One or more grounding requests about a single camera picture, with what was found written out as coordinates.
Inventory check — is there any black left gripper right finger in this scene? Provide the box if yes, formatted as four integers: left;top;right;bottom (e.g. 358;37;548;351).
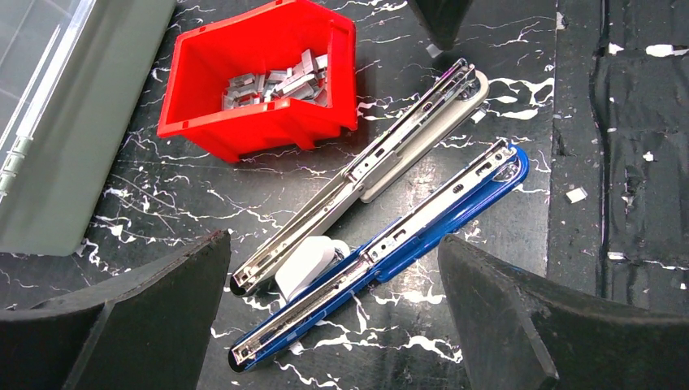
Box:
438;235;688;389

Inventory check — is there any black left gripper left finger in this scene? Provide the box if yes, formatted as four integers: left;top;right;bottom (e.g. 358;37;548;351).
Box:
1;231;232;389

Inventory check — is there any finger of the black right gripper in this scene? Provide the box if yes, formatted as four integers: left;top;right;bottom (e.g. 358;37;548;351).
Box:
408;0;473;51

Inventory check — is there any black silver stapler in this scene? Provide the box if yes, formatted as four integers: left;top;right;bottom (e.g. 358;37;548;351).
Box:
230;58;490;297

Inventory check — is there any blue stapler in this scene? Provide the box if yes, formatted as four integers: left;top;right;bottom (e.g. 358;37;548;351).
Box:
227;140;529;373

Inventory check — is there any red plastic bin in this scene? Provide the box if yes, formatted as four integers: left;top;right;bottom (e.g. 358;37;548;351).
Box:
157;1;358;163

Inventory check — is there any pile of staple strips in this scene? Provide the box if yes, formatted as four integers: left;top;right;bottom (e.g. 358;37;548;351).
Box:
220;49;329;111

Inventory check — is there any loose staple strip on mat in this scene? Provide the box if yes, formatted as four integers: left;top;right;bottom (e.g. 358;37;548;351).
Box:
565;187;588;204

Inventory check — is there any clear plastic storage box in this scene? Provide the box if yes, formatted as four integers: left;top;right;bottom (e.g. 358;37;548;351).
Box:
1;0;176;256

